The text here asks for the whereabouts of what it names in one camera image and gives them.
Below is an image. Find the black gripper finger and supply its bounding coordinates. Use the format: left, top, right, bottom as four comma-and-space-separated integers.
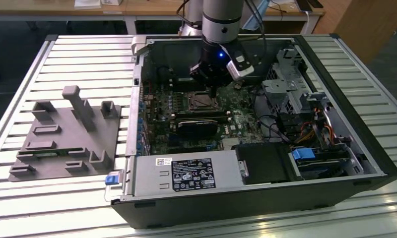
208, 85, 219, 105

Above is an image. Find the metal socket cover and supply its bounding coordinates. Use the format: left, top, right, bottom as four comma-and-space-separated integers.
185, 91, 221, 112

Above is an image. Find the CPU socket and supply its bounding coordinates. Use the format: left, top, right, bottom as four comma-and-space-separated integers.
184, 89, 223, 114

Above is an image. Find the green motherboard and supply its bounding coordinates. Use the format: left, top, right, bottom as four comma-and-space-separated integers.
139, 80, 269, 154

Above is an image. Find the silver finned heatsink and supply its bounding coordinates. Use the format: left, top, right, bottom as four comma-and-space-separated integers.
221, 138, 241, 149

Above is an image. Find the silver metal drive cage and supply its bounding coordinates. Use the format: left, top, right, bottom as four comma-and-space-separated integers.
261, 48, 328, 115

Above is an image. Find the pale blue teach pendant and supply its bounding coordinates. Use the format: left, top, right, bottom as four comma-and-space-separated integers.
244, 0, 272, 32

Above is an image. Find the black plastic connector block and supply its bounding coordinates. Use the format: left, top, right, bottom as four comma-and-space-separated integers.
276, 113, 301, 139

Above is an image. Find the black plastic shroud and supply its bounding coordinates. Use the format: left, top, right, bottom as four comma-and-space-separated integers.
235, 142, 297, 185

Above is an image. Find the blue disk carrier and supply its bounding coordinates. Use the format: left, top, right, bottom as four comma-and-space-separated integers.
291, 147, 316, 161

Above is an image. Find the silver power supply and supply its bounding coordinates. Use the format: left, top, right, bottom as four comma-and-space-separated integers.
132, 150, 245, 198

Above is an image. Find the white cardboard box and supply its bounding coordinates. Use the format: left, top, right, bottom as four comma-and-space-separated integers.
75, 0, 100, 9

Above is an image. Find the black PC case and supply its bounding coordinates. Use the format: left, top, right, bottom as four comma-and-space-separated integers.
111, 33, 397, 230

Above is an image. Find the grey parts rack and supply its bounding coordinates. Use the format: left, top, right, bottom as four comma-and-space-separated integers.
7, 85, 123, 183

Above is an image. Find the wooden cabinet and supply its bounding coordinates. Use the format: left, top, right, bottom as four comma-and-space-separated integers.
312, 0, 397, 64

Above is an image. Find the silver disk bay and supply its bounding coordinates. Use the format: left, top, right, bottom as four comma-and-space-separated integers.
288, 148, 365, 180

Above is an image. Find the wooden desk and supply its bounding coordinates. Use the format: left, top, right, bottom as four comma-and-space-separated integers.
0, 0, 325, 35

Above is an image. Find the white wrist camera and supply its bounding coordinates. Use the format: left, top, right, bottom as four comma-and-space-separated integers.
225, 49, 255, 81

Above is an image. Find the coloured wire bundle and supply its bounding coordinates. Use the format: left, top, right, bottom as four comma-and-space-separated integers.
296, 121, 339, 146

